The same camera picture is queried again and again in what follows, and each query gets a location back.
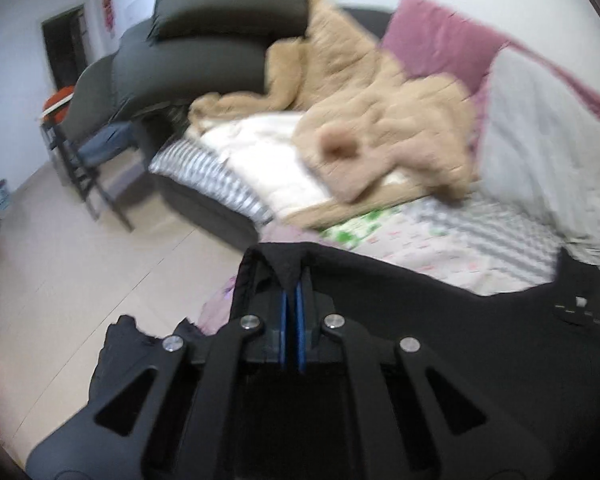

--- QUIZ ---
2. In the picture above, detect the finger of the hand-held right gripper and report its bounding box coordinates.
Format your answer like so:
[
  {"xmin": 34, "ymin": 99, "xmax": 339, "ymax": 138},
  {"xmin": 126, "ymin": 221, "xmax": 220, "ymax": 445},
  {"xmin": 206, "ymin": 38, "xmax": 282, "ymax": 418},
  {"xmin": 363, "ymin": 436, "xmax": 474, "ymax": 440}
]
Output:
[{"xmin": 554, "ymin": 247, "xmax": 600, "ymax": 327}]

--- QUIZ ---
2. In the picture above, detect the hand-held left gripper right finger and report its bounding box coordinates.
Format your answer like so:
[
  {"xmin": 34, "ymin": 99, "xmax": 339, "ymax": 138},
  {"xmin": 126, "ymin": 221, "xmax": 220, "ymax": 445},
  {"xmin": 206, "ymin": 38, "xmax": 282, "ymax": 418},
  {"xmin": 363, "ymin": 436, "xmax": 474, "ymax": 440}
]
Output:
[{"xmin": 296, "ymin": 267, "xmax": 556, "ymax": 480}]

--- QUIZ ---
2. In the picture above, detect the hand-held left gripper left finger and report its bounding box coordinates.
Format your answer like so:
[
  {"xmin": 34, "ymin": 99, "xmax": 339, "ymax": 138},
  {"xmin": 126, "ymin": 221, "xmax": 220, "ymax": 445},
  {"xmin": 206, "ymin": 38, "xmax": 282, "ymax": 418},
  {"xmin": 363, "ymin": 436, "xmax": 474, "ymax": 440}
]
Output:
[{"xmin": 27, "ymin": 280, "xmax": 295, "ymax": 480}]

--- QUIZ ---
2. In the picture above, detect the black garment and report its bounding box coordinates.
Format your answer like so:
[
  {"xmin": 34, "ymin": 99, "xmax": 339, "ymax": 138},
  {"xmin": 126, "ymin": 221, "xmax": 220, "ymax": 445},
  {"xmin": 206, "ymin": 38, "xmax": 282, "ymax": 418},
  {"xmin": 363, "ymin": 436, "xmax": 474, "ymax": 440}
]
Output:
[{"xmin": 87, "ymin": 242, "xmax": 600, "ymax": 480}]

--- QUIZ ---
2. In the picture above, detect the green print cloth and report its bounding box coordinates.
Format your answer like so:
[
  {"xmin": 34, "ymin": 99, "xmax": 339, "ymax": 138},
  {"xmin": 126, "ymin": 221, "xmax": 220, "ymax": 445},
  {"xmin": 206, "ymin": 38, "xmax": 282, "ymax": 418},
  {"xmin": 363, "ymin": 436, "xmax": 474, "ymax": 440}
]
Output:
[{"xmin": 324, "ymin": 209, "xmax": 402, "ymax": 252}]

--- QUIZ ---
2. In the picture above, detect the cherry print bed sheet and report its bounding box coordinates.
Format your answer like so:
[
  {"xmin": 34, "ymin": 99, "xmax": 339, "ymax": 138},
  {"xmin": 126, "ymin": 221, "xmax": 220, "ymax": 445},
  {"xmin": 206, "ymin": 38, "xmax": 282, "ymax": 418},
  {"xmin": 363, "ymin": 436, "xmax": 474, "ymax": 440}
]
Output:
[{"xmin": 260, "ymin": 192, "xmax": 600, "ymax": 297}]

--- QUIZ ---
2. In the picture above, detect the grey white pillow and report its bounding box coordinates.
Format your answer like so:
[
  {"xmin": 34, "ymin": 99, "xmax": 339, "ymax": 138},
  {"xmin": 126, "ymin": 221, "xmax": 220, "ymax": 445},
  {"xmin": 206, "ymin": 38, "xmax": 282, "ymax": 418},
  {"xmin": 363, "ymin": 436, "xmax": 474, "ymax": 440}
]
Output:
[{"xmin": 474, "ymin": 50, "xmax": 600, "ymax": 263}]

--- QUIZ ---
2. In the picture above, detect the white blanket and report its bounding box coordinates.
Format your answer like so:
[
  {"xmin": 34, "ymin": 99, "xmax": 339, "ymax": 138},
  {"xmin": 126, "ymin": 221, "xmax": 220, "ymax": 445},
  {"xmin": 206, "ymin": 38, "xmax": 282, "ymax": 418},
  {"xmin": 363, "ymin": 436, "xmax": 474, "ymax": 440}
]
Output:
[{"xmin": 200, "ymin": 112, "xmax": 331, "ymax": 217}]

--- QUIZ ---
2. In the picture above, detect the grey striped sheet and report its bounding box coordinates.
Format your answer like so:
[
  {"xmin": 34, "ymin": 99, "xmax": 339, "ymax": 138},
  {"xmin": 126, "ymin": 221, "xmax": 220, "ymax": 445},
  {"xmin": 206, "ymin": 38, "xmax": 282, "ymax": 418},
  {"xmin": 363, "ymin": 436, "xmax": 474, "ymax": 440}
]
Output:
[{"xmin": 149, "ymin": 137, "xmax": 277, "ymax": 227}]

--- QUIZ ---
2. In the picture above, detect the tan plush blanket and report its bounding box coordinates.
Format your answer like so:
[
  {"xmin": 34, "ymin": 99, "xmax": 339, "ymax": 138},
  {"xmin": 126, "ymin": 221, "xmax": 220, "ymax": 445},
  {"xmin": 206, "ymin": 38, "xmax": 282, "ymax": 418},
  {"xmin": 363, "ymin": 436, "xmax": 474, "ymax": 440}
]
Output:
[{"xmin": 186, "ymin": 0, "xmax": 482, "ymax": 232}]

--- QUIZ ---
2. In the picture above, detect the black chair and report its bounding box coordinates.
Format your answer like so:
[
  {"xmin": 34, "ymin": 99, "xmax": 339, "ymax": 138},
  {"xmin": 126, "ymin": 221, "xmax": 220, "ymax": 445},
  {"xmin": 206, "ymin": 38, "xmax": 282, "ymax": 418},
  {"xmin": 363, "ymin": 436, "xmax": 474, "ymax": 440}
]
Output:
[{"xmin": 40, "ymin": 119, "xmax": 137, "ymax": 234}]

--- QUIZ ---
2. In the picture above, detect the blue cloth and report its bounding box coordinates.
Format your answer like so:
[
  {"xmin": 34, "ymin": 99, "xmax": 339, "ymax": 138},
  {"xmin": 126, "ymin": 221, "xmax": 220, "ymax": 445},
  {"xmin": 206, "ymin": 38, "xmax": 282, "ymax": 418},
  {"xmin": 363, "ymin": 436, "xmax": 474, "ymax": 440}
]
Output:
[{"xmin": 77, "ymin": 122, "xmax": 137, "ymax": 167}]

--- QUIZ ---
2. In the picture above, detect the dark grey sofa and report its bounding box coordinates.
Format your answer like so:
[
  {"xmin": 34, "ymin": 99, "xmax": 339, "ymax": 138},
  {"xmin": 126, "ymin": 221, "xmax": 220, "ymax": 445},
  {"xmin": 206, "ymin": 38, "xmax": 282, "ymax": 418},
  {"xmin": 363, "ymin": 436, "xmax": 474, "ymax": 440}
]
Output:
[{"xmin": 62, "ymin": 0, "xmax": 396, "ymax": 252}]

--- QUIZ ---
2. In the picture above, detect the pink pillow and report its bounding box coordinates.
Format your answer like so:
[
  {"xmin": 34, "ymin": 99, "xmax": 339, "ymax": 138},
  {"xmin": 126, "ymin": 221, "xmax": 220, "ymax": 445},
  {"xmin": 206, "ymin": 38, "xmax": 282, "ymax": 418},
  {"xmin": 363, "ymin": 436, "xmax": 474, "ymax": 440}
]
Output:
[{"xmin": 379, "ymin": 0, "xmax": 600, "ymax": 123}]

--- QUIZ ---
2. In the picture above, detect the dark doorway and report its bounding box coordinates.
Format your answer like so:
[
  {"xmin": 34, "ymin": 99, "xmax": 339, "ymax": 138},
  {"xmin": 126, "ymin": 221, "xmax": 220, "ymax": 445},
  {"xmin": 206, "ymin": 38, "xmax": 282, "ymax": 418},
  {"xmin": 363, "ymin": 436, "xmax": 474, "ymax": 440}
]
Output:
[{"xmin": 41, "ymin": 4, "xmax": 89, "ymax": 92}]

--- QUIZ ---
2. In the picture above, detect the red wall ornament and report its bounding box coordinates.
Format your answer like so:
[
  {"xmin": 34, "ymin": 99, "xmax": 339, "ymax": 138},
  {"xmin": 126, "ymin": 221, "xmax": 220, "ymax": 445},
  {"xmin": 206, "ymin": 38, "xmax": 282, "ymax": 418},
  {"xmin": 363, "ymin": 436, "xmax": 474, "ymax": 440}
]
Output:
[{"xmin": 101, "ymin": 0, "xmax": 117, "ymax": 39}]

